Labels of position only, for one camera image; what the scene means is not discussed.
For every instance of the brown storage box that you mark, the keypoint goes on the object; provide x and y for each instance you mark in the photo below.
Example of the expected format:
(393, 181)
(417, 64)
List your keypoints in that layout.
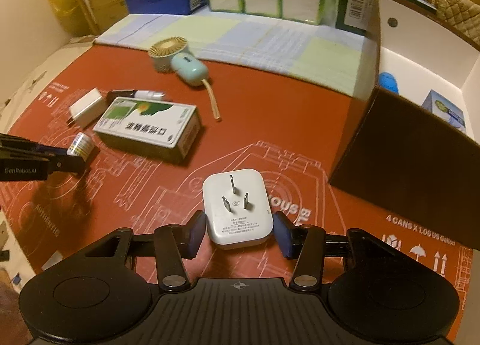
(393, 150)

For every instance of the blue and white medicine box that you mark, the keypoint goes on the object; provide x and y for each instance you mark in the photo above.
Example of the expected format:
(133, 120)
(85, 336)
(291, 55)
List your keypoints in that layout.
(444, 108)

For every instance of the black and white marker pen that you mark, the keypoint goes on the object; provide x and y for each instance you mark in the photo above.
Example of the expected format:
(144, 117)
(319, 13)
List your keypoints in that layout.
(150, 95)

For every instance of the red printed cardboard sheet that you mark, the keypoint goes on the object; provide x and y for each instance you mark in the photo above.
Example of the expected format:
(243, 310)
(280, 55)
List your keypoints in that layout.
(281, 123)

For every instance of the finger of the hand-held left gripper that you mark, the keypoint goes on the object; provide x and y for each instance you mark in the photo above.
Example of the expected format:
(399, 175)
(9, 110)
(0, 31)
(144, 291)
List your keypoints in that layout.
(69, 165)
(48, 150)

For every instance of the checked pastel cloth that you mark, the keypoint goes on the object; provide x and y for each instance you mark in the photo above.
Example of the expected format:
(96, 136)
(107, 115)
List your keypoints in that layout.
(243, 41)

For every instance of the green and white medicine box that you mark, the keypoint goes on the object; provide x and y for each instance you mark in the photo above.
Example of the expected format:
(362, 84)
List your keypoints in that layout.
(146, 131)

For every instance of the beige quilted chair cover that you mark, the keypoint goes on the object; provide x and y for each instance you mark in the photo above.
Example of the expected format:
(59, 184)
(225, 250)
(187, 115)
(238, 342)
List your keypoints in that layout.
(461, 7)

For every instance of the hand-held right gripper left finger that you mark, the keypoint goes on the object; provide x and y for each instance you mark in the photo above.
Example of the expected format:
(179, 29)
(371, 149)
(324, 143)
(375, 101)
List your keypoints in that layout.
(197, 234)

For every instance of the blue squeeze tube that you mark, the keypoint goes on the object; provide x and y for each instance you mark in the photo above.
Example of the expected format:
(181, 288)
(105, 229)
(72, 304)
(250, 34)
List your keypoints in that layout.
(388, 83)

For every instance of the white charger plug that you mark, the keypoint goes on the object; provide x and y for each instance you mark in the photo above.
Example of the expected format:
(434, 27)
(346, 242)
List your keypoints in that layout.
(88, 108)

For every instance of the white smart plug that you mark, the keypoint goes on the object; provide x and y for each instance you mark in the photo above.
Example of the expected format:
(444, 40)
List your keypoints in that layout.
(255, 187)

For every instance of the small white labelled bottle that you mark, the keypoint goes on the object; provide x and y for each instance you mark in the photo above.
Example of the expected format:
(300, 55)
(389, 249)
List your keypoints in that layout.
(80, 145)

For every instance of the light blue handheld fan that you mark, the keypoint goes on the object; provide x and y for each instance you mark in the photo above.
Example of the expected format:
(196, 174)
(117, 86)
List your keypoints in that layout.
(187, 67)

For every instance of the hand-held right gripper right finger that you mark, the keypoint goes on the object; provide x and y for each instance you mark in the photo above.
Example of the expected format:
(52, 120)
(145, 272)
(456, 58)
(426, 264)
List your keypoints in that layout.
(283, 234)

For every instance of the printed bedsheet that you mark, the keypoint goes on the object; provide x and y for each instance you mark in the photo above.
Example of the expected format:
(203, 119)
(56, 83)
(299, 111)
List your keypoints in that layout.
(30, 67)

